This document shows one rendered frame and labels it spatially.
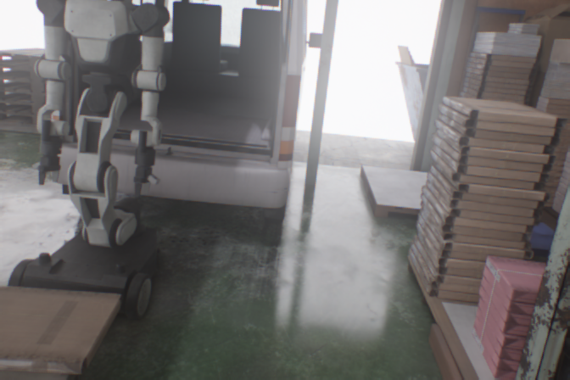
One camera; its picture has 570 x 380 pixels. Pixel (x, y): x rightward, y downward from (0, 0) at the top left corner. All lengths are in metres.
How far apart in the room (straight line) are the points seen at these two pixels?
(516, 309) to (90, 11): 2.04
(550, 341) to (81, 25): 2.02
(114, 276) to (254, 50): 2.89
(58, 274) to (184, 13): 2.98
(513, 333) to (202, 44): 3.57
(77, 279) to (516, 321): 1.80
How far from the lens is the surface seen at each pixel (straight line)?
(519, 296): 2.03
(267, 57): 4.53
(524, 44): 4.35
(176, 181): 2.77
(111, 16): 2.10
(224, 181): 2.71
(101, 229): 2.35
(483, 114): 2.27
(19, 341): 1.86
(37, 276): 2.35
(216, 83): 4.59
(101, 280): 2.23
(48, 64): 2.30
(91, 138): 2.23
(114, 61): 2.14
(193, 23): 4.63
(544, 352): 1.70
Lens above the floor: 1.32
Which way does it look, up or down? 16 degrees down
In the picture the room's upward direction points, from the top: 5 degrees clockwise
